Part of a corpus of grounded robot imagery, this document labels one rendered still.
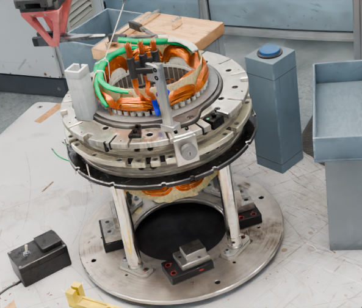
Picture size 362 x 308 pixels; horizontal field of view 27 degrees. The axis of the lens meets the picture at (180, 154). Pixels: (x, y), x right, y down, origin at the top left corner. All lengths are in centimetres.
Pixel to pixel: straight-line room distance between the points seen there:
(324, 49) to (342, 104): 253
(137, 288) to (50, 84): 254
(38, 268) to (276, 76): 57
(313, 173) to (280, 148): 9
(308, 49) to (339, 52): 16
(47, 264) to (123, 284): 16
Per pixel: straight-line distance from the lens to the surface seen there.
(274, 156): 158
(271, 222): 143
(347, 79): 140
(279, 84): 150
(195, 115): 119
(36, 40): 131
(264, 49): 150
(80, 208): 160
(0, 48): 385
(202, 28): 157
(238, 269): 134
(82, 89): 122
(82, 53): 162
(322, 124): 128
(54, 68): 371
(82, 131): 122
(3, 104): 388
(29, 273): 144
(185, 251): 134
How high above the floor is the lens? 169
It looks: 32 degrees down
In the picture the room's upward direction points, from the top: 10 degrees counter-clockwise
